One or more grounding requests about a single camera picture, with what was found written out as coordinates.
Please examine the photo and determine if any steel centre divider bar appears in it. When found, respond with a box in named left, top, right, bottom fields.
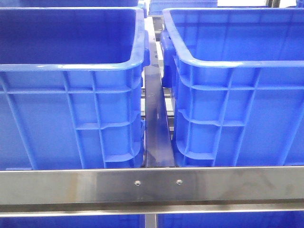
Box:
left=143, top=35, right=176, bottom=168

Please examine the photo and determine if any large blue crate left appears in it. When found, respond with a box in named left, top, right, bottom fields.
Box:
left=0, top=7, right=150, bottom=171

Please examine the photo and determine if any large blue crate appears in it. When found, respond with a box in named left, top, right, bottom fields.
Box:
left=161, top=8, right=304, bottom=167
left=0, top=7, right=150, bottom=171

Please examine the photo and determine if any large blue crate right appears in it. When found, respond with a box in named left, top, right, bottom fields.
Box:
left=161, top=8, right=304, bottom=167

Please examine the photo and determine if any blue crate back right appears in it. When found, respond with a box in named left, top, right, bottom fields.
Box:
left=149, top=0, right=218, bottom=16

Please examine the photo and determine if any blue crate lower left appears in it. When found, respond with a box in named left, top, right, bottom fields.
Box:
left=0, top=215, right=145, bottom=228

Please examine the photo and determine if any blue crate back left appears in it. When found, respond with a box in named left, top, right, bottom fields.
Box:
left=19, top=0, right=148, bottom=18

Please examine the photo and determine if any blue crate lower right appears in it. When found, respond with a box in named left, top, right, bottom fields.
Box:
left=158, top=211, right=304, bottom=228

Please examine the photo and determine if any left rail screw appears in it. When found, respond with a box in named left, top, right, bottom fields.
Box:
left=134, top=180, right=141, bottom=186

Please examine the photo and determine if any rail screw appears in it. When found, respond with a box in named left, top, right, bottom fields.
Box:
left=176, top=179, right=183, bottom=185
left=134, top=180, right=141, bottom=186

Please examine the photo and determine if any right rail screw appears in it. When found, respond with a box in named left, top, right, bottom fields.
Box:
left=176, top=179, right=183, bottom=185

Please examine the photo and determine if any steel lower centre post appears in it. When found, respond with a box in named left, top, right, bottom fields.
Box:
left=145, top=214, right=158, bottom=228

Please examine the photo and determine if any steel front rail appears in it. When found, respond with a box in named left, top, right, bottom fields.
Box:
left=0, top=166, right=304, bottom=217

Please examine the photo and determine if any dark vertical post background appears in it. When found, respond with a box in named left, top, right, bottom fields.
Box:
left=266, top=0, right=280, bottom=8

